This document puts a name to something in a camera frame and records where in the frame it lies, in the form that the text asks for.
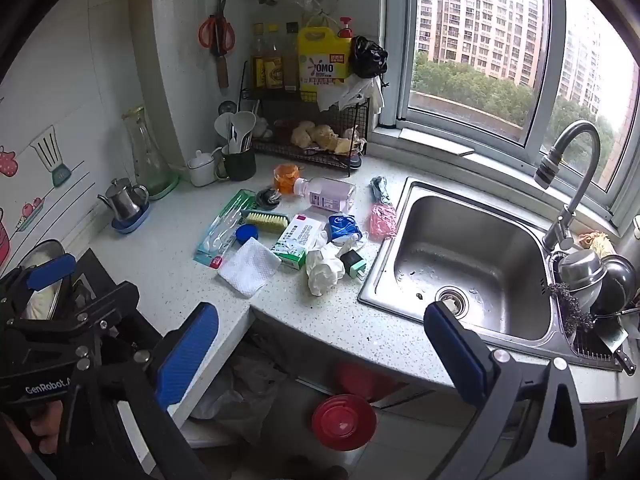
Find white ceramic lidded pot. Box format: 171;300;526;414
187;150;223;187

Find kitchen wall sticker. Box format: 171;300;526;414
0;95;96;261

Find kitchen cleaver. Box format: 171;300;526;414
597;327;637;376

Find yellow dish cloth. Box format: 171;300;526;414
580;230;616;258

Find white rice paddle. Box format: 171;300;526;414
231;111;257;153

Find toothbrush package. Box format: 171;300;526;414
194;189;257;270

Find dark steel wool scourer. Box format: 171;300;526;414
550;282;596;333

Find steel oil pot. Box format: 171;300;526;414
97;178;150;223

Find steel dish rack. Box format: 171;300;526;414
550;250;640;373

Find pink patterned packet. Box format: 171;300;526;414
370;203;398;240

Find small green and black box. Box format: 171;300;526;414
340;249;367;281

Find steel cooking pot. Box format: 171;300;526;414
17;240;76;321

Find dark steel pot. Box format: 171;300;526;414
590;254;638;313

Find white plastic bags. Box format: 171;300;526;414
316;77;386;116

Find clear plastic bottle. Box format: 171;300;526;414
292;176;357;212

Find dark green mug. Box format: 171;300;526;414
216;145;257;182

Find orange plastic cup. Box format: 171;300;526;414
273;162;307;196

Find yellow oil bottle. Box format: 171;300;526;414
250;22;266;90

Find window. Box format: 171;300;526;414
380;0;640;221

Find steel bowl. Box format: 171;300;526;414
557;249;608;293

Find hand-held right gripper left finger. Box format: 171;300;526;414
57;302;221;480

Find green and white box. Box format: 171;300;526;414
271;214;326;271

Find person's left hand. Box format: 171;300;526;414
7;400;66;455

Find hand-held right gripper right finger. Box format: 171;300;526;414
424;301;588;480

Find grey plastic bag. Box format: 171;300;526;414
190;355;281;433

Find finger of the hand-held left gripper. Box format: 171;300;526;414
0;254;77;313
7;281;142;342

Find stainless steel sink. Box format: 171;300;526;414
357;176;556;348

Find white rubber glove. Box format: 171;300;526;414
305;237;368;297

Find grey steel wool scourer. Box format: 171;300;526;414
256;186;283;209

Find steel faucet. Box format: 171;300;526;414
533;120;602;251

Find red bowl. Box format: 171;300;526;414
311;394;377;452

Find blue scrub brush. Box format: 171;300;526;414
241;210;291;234

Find blue mask packet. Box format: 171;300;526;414
327;213;363;246

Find red handled scissors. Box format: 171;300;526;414
198;0;236;56

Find yellow detergent jug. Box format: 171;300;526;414
298;14;354;95

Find black wire rack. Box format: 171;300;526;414
240;60;372;177

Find black plastic bag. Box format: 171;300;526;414
350;35;390;81

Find white cloth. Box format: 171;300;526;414
217;236;282;298

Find green plastic tray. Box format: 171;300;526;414
145;170;180;201

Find yellow label sauce bottle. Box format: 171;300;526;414
264;23;284;90

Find blue saucer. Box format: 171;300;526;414
111;203;152;234

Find glass carafe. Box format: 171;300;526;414
122;106;168;193

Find dark sauce bottle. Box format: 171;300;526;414
283;21;300;92

